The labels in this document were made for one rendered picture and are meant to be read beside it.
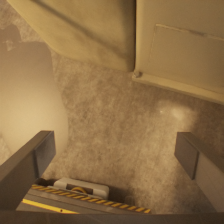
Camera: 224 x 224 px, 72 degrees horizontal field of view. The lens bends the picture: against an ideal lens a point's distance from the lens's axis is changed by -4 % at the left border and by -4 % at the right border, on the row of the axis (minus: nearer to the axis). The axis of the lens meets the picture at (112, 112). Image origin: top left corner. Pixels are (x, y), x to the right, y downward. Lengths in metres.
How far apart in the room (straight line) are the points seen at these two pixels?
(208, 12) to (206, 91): 0.52
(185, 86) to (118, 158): 0.52
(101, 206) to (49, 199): 0.19
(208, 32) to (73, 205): 0.70
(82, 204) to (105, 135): 0.40
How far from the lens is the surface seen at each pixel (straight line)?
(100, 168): 0.92
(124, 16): 0.57
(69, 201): 0.65
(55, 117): 1.00
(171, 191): 0.95
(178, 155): 0.17
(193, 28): 0.55
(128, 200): 0.83
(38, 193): 0.70
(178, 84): 0.91
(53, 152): 0.17
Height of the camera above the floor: 0.89
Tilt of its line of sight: 79 degrees down
